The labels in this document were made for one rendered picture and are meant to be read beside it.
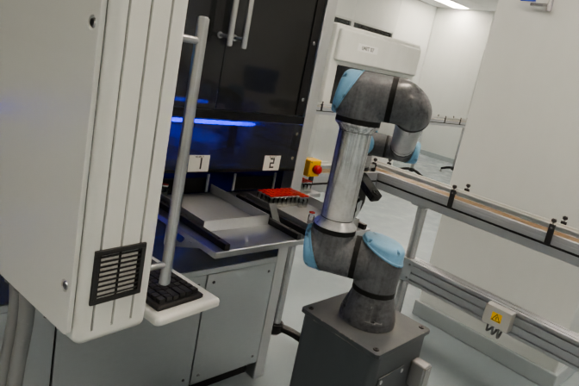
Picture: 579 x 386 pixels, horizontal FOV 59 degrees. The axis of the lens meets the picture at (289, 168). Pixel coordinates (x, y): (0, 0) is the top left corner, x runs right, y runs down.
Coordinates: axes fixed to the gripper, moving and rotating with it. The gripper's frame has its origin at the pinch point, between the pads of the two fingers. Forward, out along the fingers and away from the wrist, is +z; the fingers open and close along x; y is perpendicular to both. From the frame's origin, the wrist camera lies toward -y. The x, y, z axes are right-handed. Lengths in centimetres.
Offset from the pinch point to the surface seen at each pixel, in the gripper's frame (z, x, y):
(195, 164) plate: -10, 42, 39
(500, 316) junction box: 40, -79, -31
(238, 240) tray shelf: 3.6, 47.1, 4.0
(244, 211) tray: 3.3, 28.3, 25.2
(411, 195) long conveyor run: 4, -82, 28
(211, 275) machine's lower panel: 34, 27, 39
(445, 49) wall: -124, -797, 457
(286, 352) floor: 92, -35, 47
